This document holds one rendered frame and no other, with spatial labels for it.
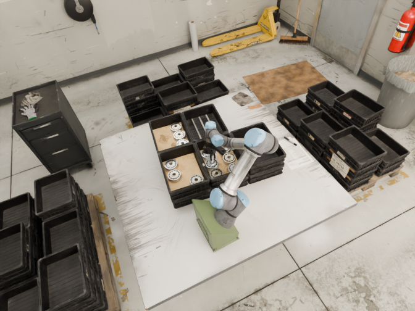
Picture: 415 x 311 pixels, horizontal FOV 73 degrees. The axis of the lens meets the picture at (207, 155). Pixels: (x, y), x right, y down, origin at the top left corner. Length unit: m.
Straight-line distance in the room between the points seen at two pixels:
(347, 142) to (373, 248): 0.98
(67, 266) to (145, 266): 0.70
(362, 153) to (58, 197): 2.78
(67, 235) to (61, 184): 0.50
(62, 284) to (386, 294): 2.48
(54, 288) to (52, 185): 0.98
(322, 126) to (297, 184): 1.12
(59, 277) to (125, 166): 0.95
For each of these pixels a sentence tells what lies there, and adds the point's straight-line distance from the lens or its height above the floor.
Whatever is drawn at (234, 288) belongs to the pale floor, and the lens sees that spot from 2.63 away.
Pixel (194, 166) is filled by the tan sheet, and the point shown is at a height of 0.83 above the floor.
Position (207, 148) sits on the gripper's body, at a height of 0.99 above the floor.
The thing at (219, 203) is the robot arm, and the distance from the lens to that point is 1.66.
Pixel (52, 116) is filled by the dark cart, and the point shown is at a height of 0.86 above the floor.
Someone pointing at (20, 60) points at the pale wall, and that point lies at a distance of 5.10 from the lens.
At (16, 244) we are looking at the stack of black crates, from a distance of 2.82.
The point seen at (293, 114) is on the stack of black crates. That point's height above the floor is 0.27.
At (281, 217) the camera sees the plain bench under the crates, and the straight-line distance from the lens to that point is 2.11.
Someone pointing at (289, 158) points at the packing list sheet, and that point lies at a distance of 2.43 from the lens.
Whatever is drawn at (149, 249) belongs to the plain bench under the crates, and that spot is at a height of 0.70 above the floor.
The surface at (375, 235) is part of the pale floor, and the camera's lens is 3.07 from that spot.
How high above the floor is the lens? 2.53
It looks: 49 degrees down
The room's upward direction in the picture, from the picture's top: 7 degrees counter-clockwise
